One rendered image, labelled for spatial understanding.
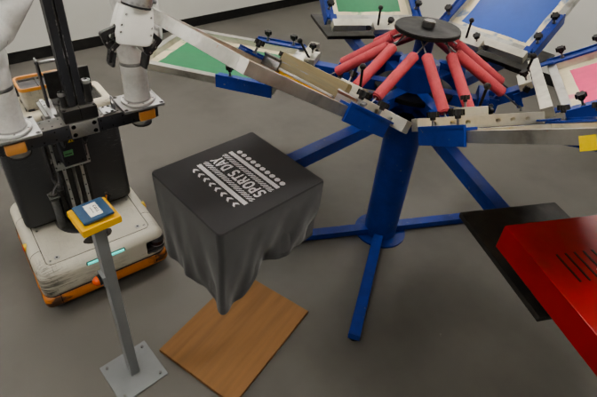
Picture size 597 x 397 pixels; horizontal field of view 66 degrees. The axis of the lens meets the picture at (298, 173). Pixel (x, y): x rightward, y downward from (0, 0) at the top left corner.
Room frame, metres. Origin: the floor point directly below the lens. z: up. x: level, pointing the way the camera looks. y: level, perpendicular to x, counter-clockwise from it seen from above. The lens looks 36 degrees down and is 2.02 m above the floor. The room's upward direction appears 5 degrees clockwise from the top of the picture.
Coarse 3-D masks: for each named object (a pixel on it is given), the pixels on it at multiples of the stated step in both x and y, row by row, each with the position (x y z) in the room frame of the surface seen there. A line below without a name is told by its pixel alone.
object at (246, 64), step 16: (160, 16) 1.35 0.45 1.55; (176, 32) 1.28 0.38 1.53; (192, 32) 1.24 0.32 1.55; (208, 48) 1.17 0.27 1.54; (224, 48) 1.14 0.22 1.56; (240, 64) 1.08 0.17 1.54; (256, 64) 1.08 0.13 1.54; (272, 80) 1.12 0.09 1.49; (288, 80) 1.16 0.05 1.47; (304, 96) 1.21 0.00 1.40; (320, 96) 1.26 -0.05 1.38; (336, 112) 1.32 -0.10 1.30
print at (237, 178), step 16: (224, 160) 1.49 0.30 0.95; (240, 160) 1.50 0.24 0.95; (208, 176) 1.38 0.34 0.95; (224, 176) 1.39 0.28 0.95; (240, 176) 1.40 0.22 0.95; (256, 176) 1.41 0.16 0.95; (272, 176) 1.42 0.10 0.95; (224, 192) 1.29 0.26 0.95; (240, 192) 1.30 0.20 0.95; (256, 192) 1.31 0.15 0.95
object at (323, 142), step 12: (396, 108) 2.12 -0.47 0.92; (336, 132) 1.83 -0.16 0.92; (348, 132) 1.84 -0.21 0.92; (360, 132) 1.87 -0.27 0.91; (312, 144) 1.71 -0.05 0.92; (324, 144) 1.72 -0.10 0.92; (336, 144) 1.75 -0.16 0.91; (348, 144) 1.82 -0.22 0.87; (300, 156) 1.61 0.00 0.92; (312, 156) 1.65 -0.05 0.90; (324, 156) 1.70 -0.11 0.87
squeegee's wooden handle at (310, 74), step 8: (288, 56) 1.77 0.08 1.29; (288, 64) 1.74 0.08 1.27; (296, 64) 1.72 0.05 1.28; (304, 64) 1.70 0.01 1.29; (296, 72) 1.69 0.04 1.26; (304, 72) 1.68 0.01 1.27; (312, 72) 1.66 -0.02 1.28; (320, 72) 1.64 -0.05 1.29; (312, 80) 1.63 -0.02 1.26; (320, 80) 1.62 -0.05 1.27; (328, 80) 1.60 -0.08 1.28; (336, 80) 1.58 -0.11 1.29; (320, 88) 1.59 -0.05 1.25; (328, 88) 1.57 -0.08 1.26; (336, 88) 1.56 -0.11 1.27; (344, 88) 1.54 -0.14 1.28
